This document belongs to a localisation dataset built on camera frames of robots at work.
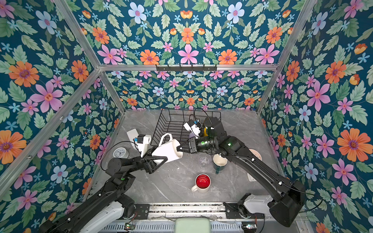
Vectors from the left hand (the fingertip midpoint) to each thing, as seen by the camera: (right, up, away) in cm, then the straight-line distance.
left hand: (167, 157), depth 56 cm
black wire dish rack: (-9, +14, +55) cm, 58 cm away
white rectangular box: (-34, +6, +44) cm, 56 cm away
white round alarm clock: (-38, -6, +37) cm, 53 cm away
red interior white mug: (+15, -21, +26) cm, 37 cm away
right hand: (+4, +3, +5) cm, 7 cm away
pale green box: (+9, -35, +12) cm, 38 cm away
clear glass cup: (+16, -9, +31) cm, 36 cm away
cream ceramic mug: (-1, +3, +3) cm, 4 cm away
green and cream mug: (+25, -11, +32) cm, 42 cm away
